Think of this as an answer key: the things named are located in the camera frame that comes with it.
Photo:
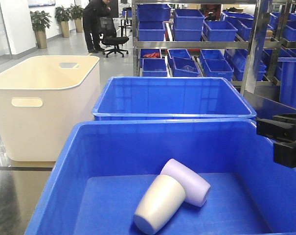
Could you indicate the cream plastic bin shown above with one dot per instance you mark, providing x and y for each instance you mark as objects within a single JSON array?
[{"x": 41, "y": 99}]

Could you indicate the person in black clothes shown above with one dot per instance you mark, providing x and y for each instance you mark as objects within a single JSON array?
[{"x": 91, "y": 23}]

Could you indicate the large blue bin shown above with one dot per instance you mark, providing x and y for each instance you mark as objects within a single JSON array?
[
  {"x": 142, "y": 98},
  {"x": 105, "y": 168}
]

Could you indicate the black office chair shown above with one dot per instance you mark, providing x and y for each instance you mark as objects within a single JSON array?
[{"x": 109, "y": 37}]

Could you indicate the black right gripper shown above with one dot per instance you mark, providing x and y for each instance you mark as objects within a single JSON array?
[{"x": 282, "y": 129}]

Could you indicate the large blue bin far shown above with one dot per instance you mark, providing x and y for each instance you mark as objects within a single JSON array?
[{"x": 142, "y": 98}]

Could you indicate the beige plastic cup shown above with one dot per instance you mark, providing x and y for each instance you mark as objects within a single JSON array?
[{"x": 159, "y": 203}]

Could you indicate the large blue bin near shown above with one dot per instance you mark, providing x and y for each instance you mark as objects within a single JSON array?
[{"x": 105, "y": 168}]

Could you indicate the lavender plastic cup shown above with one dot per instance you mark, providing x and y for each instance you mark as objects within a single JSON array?
[{"x": 196, "y": 187}]

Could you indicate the potted plant gold pot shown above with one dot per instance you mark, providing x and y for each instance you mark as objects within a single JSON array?
[{"x": 40, "y": 22}]

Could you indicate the metal shelving rack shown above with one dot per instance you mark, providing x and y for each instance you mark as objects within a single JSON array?
[{"x": 254, "y": 45}]

